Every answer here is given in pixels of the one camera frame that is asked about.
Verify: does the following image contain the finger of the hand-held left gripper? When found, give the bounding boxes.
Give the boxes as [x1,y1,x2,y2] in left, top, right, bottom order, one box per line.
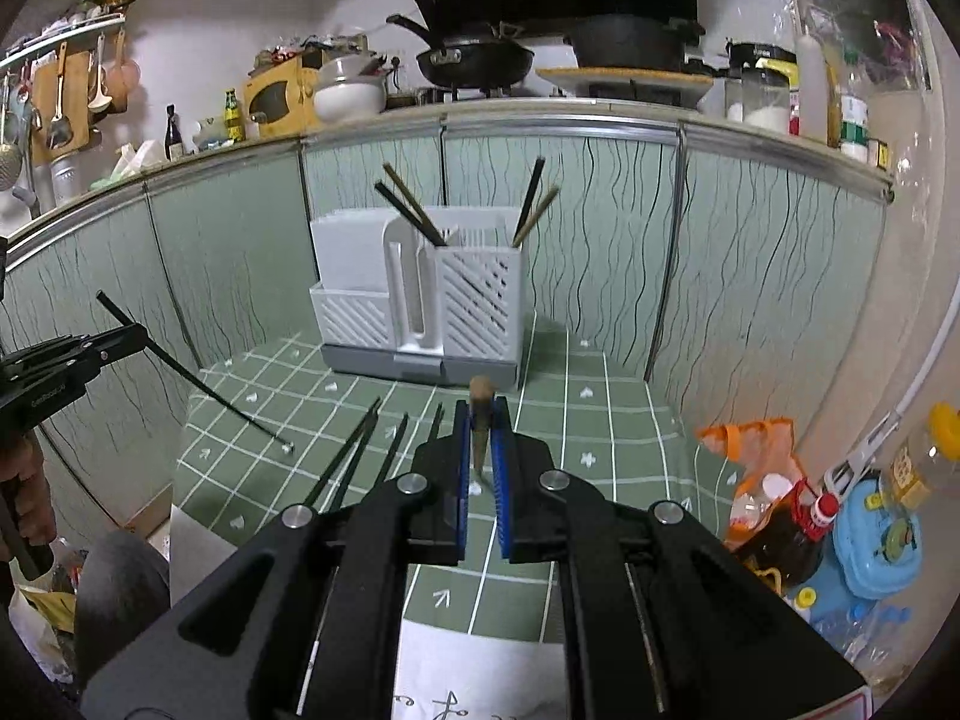
[0,330,148,386]
[0,324,148,370]

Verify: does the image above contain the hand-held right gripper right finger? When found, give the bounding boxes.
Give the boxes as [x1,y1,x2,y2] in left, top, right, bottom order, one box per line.
[491,394,871,720]

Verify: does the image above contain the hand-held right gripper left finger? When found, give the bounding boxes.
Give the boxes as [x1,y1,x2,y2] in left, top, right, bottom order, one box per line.
[79,399,473,720]

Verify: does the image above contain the white plastic utensil holder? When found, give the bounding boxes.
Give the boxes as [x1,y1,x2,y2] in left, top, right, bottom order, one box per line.
[309,206,526,391]

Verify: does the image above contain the person's left hand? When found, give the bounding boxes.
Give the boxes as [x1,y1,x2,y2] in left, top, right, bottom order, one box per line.
[0,431,57,563]

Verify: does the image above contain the green checkered tablecloth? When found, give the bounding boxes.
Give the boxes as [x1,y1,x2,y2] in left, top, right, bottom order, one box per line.
[169,311,732,720]

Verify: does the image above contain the steel canister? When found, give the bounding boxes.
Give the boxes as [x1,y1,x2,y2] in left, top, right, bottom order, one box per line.
[46,150,95,209]

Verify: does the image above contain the white crumpled bag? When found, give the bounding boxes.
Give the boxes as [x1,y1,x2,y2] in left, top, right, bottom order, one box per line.
[112,141,162,181]

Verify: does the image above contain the person's left leg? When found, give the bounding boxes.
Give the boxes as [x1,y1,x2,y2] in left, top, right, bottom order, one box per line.
[75,532,170,698]

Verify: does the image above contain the metal slotted spatula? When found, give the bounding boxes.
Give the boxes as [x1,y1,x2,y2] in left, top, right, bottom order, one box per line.
[46,45,74,151]

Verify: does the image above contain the hanging wooden cutting board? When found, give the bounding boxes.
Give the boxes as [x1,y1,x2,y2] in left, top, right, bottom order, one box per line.
[31,60,98,162]

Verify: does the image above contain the orange plastic bag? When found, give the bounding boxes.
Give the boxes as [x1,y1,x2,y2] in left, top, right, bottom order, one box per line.
[696,418,797,548]

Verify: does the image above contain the white ladle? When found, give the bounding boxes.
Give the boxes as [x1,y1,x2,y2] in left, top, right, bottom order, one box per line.
[86,34,113,112]

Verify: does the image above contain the pink pan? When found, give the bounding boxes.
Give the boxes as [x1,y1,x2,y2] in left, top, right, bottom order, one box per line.
[105,28,142,115]

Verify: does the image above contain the dark sauce bottle red cap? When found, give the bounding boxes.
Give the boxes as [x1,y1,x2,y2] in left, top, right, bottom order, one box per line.
[724,476,841,593]

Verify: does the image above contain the yellow box with window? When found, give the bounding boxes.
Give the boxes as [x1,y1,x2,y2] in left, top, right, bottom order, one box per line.
[244,64,323,140]

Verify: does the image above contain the green patterned kitchen cabinet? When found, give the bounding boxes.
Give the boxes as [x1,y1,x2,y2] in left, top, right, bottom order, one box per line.
[0,101,897,541]

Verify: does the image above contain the clear bottle yellow cap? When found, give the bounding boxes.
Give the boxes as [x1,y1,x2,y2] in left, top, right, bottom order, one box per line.
[787,586,912,680]

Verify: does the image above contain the white plastic clip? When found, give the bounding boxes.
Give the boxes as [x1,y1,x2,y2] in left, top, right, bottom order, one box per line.
[823,411,901,492]

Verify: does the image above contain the blue plastic container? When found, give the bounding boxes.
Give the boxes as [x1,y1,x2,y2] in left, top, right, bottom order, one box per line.
[784,476,927,616]

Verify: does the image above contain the white pot with lid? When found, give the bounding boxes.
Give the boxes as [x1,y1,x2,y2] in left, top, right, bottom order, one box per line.
[311,52,391,122]

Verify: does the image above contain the gas stove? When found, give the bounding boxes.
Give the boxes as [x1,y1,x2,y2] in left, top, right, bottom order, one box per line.
[390,82,710,110]

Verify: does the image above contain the black wok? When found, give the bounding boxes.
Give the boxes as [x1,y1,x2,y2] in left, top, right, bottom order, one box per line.
[386,13,535,89]

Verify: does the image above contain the oil bottle yellow cap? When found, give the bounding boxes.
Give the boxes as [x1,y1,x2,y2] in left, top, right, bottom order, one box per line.
[889,403,960,511]

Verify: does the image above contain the white pipe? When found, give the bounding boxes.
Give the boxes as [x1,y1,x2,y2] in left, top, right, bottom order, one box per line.
[889,300,953,428]

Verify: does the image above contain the clear jar white powder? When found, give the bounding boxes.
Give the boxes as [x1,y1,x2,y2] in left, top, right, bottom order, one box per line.
[724,75,794,134]

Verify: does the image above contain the black cast iron pot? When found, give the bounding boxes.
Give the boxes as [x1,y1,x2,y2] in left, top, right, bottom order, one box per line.
[562,13,706,70]

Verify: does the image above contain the black lidded appliance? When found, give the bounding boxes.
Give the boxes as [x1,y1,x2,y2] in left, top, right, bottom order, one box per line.
[726,41,797,80]

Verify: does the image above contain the white bottle green label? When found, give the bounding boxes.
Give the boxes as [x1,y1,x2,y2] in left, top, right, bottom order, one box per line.
[838,52,871,158]

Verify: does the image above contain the white squeeze bottle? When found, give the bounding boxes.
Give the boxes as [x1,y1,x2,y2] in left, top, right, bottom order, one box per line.
[795,26,830,142]

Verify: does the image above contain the plastic covered shelf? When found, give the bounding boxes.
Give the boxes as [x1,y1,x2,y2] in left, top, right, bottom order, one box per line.
[780,0,938,188]

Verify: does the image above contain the metal wall rack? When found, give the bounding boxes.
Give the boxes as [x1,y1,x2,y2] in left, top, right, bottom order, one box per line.
[0,11,127,68]

